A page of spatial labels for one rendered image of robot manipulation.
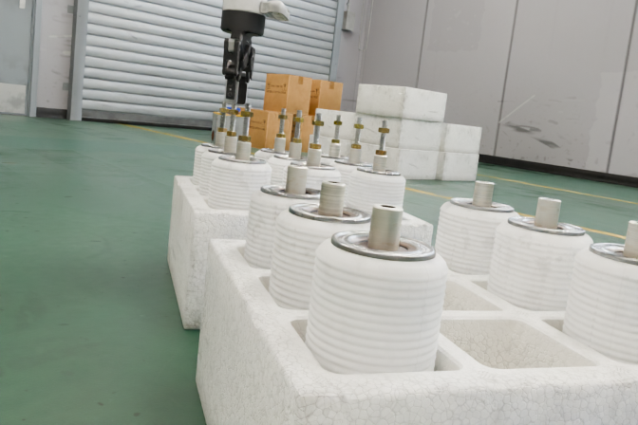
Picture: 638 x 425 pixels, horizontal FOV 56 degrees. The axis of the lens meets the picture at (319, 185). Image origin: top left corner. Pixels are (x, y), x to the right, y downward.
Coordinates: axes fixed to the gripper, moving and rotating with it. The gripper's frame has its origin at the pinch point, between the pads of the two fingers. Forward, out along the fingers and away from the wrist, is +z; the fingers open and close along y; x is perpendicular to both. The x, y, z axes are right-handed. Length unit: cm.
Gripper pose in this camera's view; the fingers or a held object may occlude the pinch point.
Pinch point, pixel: (235, 96)
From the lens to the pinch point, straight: 107.8
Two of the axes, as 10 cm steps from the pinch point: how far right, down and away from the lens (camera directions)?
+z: -1.1, 9.9, 1.2
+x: 9.9, 1.3, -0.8
